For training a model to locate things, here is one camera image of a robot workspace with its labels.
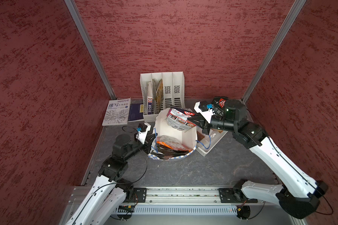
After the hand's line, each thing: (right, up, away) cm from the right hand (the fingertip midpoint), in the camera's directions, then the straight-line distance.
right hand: (188, 120), depth 61 cm
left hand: (-16, -9, +9) cm, 20 cm away
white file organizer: (-6, +22, +56) cm, 61 cm away
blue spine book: (-22, +13, +28) cm, 38 cm away
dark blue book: (-37, +4, +50) cm, 62 cm away
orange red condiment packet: (-7, -13, +14) cm, 20 cm away
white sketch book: (-52, +3, +49) cm, 71 cm away
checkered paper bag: (+2, -11, +18) cm, 21 cm away
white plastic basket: (+16, -17, +32) cm, 39 cm away
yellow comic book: (-17, +17, +42) cm, 48 cm away
